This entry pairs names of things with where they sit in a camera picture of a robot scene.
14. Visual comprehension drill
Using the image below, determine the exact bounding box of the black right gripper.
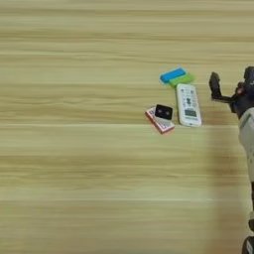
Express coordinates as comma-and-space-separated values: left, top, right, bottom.
207, 71, 254, 121

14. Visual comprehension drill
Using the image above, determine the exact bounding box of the white remote control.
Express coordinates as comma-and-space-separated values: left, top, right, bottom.
175, 82, 203, 128

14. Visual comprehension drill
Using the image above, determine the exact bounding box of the small black square object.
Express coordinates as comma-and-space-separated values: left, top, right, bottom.
154, 103, 175, 121

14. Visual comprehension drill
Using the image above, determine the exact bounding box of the red white card box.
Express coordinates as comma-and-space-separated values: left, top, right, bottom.
144, 105, 176, 136

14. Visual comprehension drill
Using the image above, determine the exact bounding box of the green rectangular block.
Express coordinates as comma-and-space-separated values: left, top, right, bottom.
169, 72, 196, 89

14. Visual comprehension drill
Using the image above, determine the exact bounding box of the blue rectangular block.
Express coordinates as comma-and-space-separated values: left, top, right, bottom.
159, 66, 188, 84

